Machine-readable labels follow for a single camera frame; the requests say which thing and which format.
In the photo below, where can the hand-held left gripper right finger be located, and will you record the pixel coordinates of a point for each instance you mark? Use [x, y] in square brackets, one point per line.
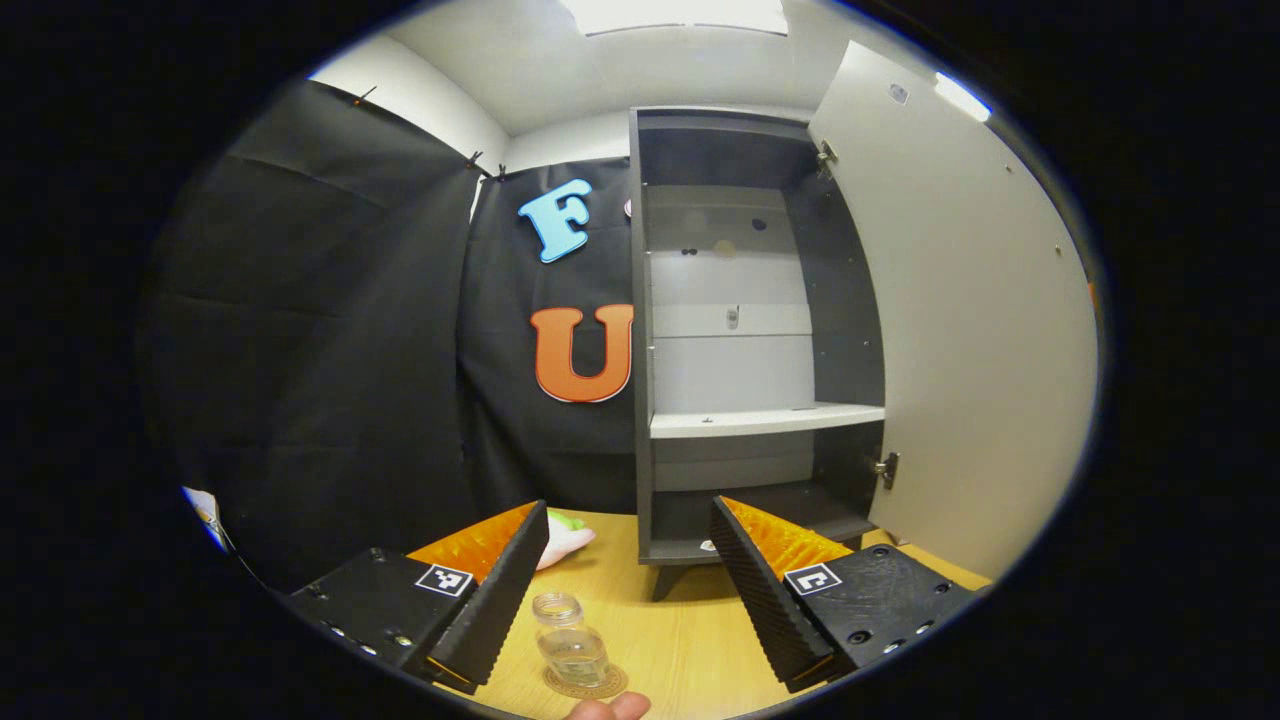
[765, 605]

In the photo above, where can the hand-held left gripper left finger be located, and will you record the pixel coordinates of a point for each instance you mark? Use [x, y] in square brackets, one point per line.
[495, 610]

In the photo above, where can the clear glass bottle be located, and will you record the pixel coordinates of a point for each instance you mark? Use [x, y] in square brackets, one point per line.
[570, 645]

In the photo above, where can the round brown coaster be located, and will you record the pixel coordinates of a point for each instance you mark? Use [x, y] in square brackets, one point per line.
[605, 688]

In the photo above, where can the beige cabinet door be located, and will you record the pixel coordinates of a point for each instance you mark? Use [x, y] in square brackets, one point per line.
[980, 350]

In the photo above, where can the pink plush toy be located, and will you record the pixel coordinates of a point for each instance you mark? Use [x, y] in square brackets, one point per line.
[562, 540]

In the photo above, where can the black backdrop cloth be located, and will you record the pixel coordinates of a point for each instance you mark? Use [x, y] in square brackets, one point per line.
[330, 350]

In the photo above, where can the ceiling light panel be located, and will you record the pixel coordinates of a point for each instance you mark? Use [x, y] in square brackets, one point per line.
[962, 97]
[680, 15]

